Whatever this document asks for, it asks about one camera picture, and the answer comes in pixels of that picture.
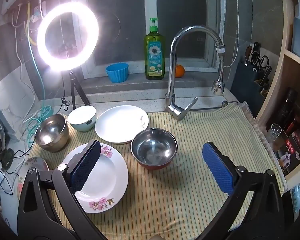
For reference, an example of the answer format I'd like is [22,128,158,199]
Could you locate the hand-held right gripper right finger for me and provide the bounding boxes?
[195,141,285,240]

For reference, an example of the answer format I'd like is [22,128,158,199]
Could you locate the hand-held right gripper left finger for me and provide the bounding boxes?
[17,139,108,240]

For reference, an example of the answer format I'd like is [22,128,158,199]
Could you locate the white floral ceramic bowl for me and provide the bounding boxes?
[61,142,129,213]

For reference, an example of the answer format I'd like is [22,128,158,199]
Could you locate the large stainless steel bowl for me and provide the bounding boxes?
[35,114,70,153]

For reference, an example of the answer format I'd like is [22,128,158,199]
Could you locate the white and teal ceramic bowl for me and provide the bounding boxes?
[67,105,97,132]

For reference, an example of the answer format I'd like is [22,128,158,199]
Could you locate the small floral plate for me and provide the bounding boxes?
[17,156,49,198]

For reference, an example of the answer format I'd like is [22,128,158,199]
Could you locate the red steel bowl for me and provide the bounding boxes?
[130,128,178,171]

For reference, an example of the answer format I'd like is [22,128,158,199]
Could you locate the yellow striped cloth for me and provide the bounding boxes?
[30,102,288,240]

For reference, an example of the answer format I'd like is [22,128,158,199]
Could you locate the clear glass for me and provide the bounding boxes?
[266,123,282,143]

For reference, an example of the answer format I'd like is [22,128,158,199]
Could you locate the red box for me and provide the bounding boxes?
[277,130,300,176]

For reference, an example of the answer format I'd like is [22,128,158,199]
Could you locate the black tripod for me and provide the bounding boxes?
[69,71,90,110]

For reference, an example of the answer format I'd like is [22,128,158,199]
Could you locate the dark knife block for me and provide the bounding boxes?
[230,61,270,110]

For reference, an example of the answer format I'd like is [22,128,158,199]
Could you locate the dark bottle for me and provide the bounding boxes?
[277,87,298,130]

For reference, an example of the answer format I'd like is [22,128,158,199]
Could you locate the chrome kitchen faucet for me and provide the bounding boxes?
[164,25,226,122]

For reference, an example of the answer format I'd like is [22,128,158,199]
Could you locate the blue plastic bowl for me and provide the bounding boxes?
[106,63,129,83]

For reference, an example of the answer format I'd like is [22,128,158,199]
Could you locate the black scissors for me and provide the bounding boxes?
[251,51,270,72]

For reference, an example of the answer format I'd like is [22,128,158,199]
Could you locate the green dish soap bottle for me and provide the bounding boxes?
[144,17,165,80]

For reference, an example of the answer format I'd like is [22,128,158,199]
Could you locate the wooden shelf unit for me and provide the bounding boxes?
[255,0,300,195]

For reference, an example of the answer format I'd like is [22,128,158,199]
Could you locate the teal cable reel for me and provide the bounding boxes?
[39,106,53,118]

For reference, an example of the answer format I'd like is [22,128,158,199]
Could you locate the thin black ring light cable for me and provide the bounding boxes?
[61,75,71,111]

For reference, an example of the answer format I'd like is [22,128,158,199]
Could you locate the teal cable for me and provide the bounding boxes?
[26,37,53,145]

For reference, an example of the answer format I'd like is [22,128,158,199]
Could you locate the white cable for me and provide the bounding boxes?
[14,12,39,120]

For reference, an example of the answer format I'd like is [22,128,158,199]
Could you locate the knife handles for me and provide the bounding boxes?
[244,42,261,65]

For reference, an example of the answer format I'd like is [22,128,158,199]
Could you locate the yellow hose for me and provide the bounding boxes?
[27,4,37,46]

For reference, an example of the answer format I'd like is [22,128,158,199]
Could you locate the hanging beaded cord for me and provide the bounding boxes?
[224,0,241,68]

